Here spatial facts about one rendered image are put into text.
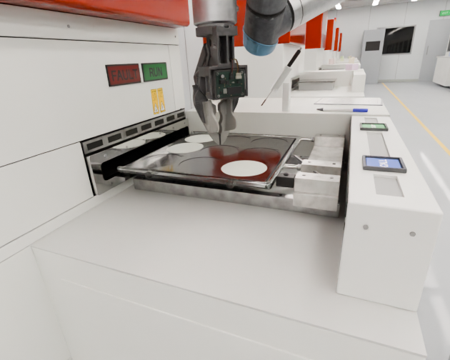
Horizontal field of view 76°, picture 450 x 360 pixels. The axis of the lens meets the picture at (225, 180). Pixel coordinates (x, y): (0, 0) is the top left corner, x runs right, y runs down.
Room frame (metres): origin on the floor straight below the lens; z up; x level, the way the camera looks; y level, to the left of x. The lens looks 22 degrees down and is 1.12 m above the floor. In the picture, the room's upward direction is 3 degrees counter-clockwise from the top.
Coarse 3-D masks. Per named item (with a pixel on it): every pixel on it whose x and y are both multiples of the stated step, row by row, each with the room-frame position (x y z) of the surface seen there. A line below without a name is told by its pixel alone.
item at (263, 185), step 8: (120, 168) 0.63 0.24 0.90; (128, 168) 0.63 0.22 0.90; (136, 168) 0.62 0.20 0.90; (160, 176) 0.59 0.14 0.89; (168, 176) 0.58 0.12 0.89; (176, 176) 0.57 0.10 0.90; (184, 176) 0.56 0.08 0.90; (192, 176) 0.56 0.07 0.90; (200, 176) 0.55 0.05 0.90; (208, 176) 0.55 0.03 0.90; (216, 176) 0.54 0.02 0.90; (232, 184) 0.52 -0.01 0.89; (240, 184) 0.51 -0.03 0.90; (248, 184) 0.51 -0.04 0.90; (256, 184) 0.50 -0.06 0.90; (264, 184) 0.50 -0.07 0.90
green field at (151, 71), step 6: (144, 66) 0.84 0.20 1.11; (150, 66) 0.86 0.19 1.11; (156, 66) 0.89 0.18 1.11; (162, 66) 0.91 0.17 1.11; (144, 72) 0.83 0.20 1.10; (150, 72) 0.86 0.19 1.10; (156, 72) 0.88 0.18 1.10; (162, 72) 0.91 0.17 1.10; (150, 78) 0.85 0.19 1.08; (156, 78) 0.88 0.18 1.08; (162, 78) 0.91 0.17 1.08
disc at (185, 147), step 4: (176, 144) 0.82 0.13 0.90; (180, 144) 0.82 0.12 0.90; (184, 144) 0.81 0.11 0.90; (188, 144) 0.81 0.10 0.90; (192, 144) 0.81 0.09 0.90; (196, 144) 0.80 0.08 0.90; (200, 144) 0.80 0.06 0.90; (168, 148) 0.79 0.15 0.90; (172, 148) 0.78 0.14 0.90; (176, 148) 0.78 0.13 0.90; (180, 148) 0.78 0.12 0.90; (184, 148) 0.77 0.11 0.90; (188, 148) 0.77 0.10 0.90; (192, 148) 0.77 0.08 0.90; (196, 148) 0.77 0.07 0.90; (200, 148) 0.76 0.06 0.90; (172, 152) 0.74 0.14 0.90; (176, 152) 0.74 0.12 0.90; (180, 152) 0.74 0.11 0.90; (184, 152) 0.73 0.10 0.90; (188, 152) 0.73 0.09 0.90
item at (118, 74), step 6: (108, 66) 0.71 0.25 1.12; (114, 66) 0.73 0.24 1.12; (120, 66) 0.75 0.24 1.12; (126, 66) 0.77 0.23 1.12; (132, 66) 0.79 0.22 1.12; (138, 66) 0.81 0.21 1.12; (114, 72) 0.73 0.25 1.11; (120, 72) 0.75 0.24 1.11; (126, 72) 0.77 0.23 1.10; (132, 72) 0.79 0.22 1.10; (138, 72) 0.81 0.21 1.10; (114, 78) 0.73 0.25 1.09; (120, 78) 0.74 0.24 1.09; (126, 78) 0.76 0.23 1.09; (132, 78) 0.78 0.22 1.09; (138, 78) 0.81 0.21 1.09
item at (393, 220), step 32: (352, 128) 0.66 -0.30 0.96; (352, 160) 0.44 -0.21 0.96; (352, 192) 0.32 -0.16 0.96; (384, 192) 0.32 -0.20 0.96; (416, 192) 0.31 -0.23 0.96; (352, 224) 0.30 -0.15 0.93; (384, 224) 0.28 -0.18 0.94; (416, 224) 0.27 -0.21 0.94; (352, 256) 0.29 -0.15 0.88; (384, 256) 0.28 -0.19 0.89; (416, 256) 0.27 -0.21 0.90; (352, 288) 0.29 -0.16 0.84; (384, 288) 0.28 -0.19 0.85; (416, 288) 0.26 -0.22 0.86
